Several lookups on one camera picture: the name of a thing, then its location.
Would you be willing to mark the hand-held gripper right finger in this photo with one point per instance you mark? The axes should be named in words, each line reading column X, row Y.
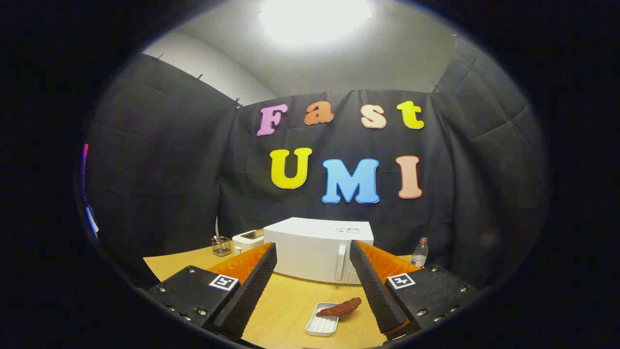
column 375, row 286

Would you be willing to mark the white bread toaster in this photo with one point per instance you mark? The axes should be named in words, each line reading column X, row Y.
column 244, row 243

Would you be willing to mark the clear water bottle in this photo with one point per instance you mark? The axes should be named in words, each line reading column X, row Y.
column 420, row 254

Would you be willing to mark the white ribbed tray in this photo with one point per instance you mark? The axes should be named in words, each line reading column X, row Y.
column 322, row 327

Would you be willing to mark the white and blue object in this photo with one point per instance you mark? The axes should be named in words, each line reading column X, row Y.
column 92, row 220

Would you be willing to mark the glowing screen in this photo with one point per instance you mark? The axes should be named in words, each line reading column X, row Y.
column 85, row 160

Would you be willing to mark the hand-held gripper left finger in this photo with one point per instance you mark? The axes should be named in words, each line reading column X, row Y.
column 252, row 286

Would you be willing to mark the brown fried meat piece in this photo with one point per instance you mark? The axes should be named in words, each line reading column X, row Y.
column 341, row 308

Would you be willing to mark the white toaster oven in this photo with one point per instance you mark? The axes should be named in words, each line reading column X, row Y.
column 310, row 247

